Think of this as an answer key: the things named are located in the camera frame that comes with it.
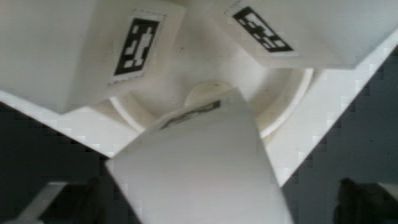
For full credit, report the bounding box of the white right fence bar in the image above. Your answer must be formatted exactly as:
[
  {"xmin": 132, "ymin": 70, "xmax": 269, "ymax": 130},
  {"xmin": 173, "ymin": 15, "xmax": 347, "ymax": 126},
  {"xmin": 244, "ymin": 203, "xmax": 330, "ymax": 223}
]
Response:
[{"xmin": 262, "ymin": 30, "xmax": 398, "ymax": 185}]

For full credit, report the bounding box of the white fence bar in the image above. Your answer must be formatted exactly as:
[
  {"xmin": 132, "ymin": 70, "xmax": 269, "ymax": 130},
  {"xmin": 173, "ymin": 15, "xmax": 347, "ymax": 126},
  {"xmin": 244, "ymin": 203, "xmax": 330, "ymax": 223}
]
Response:
[
  {"xmin": 262, "ymin": 30, "xmax": 398, "ymax": 185},
  {"xmin": 0, "ymin": 90, "xmax": 138, "ymax": 158}
]

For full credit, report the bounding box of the white front fence bar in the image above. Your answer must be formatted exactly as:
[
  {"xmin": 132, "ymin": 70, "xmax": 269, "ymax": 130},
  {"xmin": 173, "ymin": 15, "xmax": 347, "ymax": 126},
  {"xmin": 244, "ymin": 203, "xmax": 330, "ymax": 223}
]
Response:
[{"xmin": 0, "ymin": 90, "xmax": 138, "ymax": 158}]

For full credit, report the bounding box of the white stool leg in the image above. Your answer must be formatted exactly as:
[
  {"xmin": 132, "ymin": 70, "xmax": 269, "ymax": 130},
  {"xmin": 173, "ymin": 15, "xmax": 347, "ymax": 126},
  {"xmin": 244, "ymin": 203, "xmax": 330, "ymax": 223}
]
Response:
[
  {"xmin": 106, "ymin": 90, "xmax": 292, "ymax": 224},
  {"xmin": 0, "ymin": 0, "xmax": 184, "ymax": 114},
  {"xmin": 209, "ymin": 0, "xmax": 398, "ymax": 69}
]

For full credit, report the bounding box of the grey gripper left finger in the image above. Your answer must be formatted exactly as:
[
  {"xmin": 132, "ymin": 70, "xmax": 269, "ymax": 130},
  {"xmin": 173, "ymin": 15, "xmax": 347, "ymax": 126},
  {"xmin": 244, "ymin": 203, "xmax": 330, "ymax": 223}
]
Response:
[{"xmin": 6, "ymin": 177, "xmax": 111, "ymax": 224}]

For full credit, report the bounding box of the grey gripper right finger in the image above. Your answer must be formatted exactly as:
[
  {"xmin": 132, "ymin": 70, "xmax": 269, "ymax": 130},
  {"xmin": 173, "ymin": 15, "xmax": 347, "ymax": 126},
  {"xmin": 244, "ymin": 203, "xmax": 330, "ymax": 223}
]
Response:
[{"xmin": 333, "ymin": 178, "xmax": 398, "ymax": 224}]

